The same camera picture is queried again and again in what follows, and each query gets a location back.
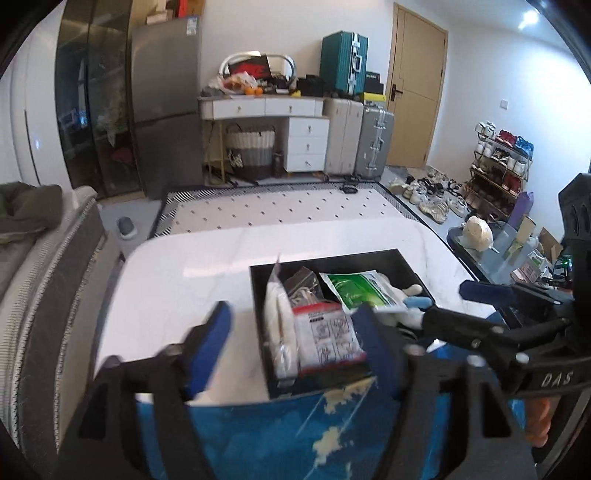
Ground purple yoga mat roll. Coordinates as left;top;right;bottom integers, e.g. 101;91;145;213
508;191;535;230

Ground blue desk mat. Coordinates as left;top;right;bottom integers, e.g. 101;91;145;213
133;345;530;480

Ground person right hand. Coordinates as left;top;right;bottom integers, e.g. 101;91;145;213
525;398;551;448

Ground olive green duvet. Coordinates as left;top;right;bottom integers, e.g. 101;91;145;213
1;182;63;244

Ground beige wooden door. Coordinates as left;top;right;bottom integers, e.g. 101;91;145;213
388;5;448;168

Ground white dotted rug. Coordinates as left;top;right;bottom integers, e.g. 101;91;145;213
147;181;456;241

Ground bag of oranges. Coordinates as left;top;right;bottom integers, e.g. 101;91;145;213
217;72;263;96

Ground black glass display cabinet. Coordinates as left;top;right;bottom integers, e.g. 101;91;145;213
55;0;140;198

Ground grey refrigerator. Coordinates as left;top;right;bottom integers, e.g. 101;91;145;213
130;16;204;199

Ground cream plush toy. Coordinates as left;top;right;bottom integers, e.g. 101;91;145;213
462;216;494;252

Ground beige hard suitcase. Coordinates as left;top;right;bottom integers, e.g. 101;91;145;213
322;98;363;176

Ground green white wipes packet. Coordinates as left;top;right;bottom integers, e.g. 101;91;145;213
320;270;407;314

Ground teal hard suitcase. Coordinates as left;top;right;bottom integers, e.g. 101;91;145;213
320;31;369;96

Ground grey slipper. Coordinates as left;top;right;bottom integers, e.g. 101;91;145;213
116;216;137;241

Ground bed with grey mattress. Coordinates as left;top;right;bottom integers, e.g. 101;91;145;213
1;187;123;470

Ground glass side table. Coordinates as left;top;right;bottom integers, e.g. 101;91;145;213
447;222;565;285

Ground black bottle under desk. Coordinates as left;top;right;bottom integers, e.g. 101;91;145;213
271;152;283;178

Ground red black nike box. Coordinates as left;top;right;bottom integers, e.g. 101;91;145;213
228;55;271;80

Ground woven laundry basket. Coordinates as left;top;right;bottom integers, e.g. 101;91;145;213
224;123;276;181

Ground bagged cream rope coil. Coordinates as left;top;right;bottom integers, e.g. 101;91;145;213
263;262;301;379

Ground white dressing table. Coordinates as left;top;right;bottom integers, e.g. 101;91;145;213
199;95;329;180

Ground black cardboard storage box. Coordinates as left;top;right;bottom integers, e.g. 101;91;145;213
249;249;435;399

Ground bagged white adidas laces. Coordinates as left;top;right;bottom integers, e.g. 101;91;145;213
283;267;325;308

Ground white foam sheet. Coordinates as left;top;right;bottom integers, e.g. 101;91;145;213
378;273;424;330

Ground oval vanity mirror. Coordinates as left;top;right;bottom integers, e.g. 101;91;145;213
218;50;297;90

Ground red white packet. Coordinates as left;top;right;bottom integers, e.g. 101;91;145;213
294;302;366;374

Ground cardboard boxes on fridge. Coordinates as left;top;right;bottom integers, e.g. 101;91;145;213
145;0;205;25

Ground silver hard suitcase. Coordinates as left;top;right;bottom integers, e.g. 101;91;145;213
355;106;394;179

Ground metal shoe rack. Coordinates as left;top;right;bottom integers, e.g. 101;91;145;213
465;122;534;224

